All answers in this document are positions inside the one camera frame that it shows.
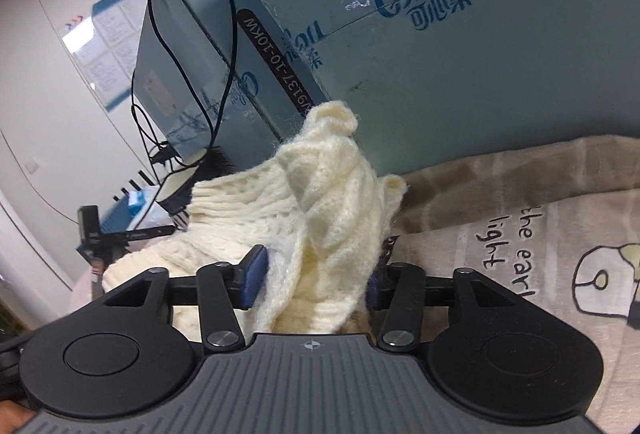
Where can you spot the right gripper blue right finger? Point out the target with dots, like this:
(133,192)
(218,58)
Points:
(397,290)

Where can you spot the large blue cardboard box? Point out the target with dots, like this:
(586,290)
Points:
(437,80)

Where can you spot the small blue cardboard box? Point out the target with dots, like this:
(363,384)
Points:
(221,73)

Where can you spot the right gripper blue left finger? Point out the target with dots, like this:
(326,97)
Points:
(223,289)

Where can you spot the person right hand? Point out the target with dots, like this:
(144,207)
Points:
(13,416)

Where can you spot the beige cartoon print bedsheet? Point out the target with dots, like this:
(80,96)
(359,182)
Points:
(557,224)

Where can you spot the blue wall poster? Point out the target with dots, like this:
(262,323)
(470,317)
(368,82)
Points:
(104,46)

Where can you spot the cream knitted sweater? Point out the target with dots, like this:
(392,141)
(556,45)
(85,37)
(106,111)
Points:
(319,209)

